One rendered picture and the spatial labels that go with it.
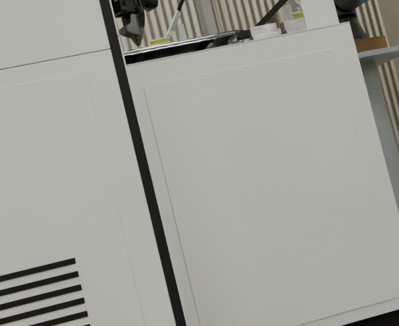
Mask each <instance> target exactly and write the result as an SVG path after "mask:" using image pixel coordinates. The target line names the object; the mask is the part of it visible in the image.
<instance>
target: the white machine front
mask: <svg viewBox="0 0 399 326"><path fill-rule="evenodd" d="M99 1H100V6H101V10H102V14H103V20H104V23H105V27H106V31H107V36H108V39H109V44H110V48H115V47H121V46H122V44H121V41H120V37H119V33H118V28H117V24H116V20H115V16H114V11H113V6H112V3H111V0H99Z"/></svg>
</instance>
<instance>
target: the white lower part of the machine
mask: <svg viewBox="0 0 399 326"><path fill-rule="evenodd" d="M152 181H154V180H153V175H152V171H151V166H150V163H149V158H148V155H147V150H146V145H145V142H144V137H143V134H142V128H141V125H140V121H139V117H138V112H137V109H136V104H135V99H134V96H133V90H132V87H131V82H130V79H129V74H128V71H127V65H126V62H125V58H124V52H123V49H122V47H115V48H111V49H109V50H103V51H99V52H92V53H88V54H82V55H78V56H71V57H68V58H61V59H57V60H51V61H44V62H41V63H34V64H30V65H24V66H20V67H14V68H9V69H3V70H0V326H188V322H187V318H186V313H185V310H184V305H183V302H182V297H181V293H180V289H179V285H178V280H177V275H176V272H175V267H174V264H173V259H172V256H171V250H170V247H169V243H168V239H167V234H166V229H165V226H164V221H163V218H162V212H161V209H160V205H159V201H158V196H157V193H156V188H155V183H154V182H152Z"/></svg>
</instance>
